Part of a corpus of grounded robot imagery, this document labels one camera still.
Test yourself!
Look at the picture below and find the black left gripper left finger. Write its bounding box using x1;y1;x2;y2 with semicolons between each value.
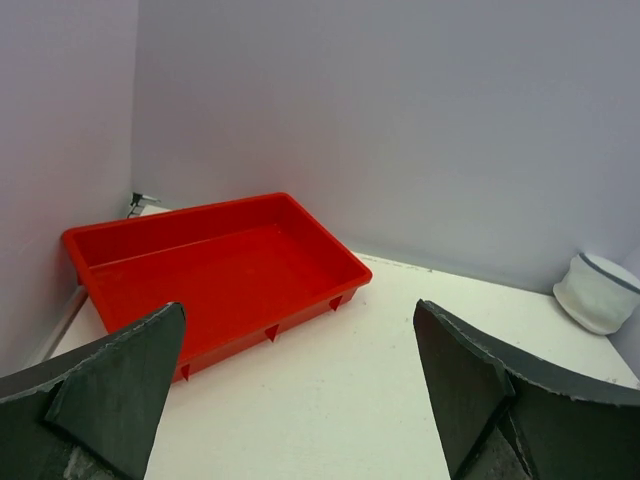
1;302;186;479

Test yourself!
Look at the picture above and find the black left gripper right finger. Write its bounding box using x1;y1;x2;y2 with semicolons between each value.
413;300;639;479

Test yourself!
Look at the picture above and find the aluminium corner bracket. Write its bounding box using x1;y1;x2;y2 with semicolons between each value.
126;192;159;218

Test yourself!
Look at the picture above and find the white mesh laundry bag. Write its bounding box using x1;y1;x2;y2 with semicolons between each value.
552;252;639;336

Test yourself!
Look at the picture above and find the red plastic tray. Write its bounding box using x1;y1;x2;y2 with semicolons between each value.
62;192;372;380

